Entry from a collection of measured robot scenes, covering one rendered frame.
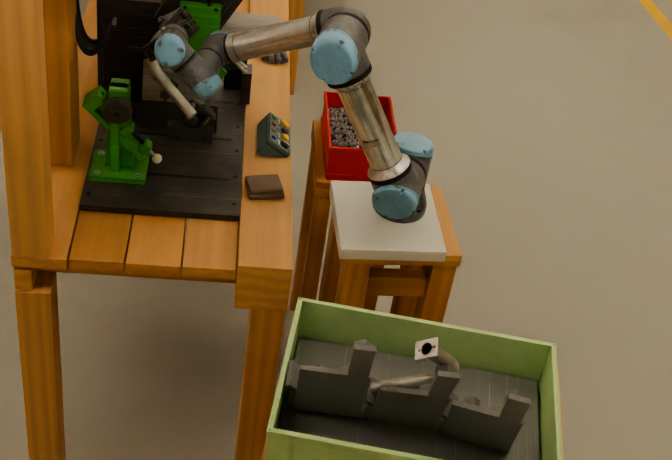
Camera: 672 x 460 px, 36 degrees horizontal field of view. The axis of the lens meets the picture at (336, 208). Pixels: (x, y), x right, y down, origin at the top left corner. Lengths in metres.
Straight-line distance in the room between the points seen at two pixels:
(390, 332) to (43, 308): 0.91
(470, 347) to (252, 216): 0.69
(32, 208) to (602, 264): 2.55
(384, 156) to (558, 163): 2.39
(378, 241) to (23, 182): 0.92
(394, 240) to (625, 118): 2.79
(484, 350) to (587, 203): 2.27
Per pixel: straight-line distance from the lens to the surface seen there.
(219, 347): 3.68
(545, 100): 5.38
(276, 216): 2.79
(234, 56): 2.73
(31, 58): 2.35
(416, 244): 2.80
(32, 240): 2.65
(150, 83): 3.06
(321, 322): 2.50
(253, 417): 3.04
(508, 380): 2.56
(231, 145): 3.04
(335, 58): 2.45
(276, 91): 3.31
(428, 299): 2.95
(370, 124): 2.56
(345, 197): 2.90
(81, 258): 2.67
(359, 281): 2.87
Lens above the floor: 2.63
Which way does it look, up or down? 37 degrees down
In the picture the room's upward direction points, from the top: 9 degrees clockwise
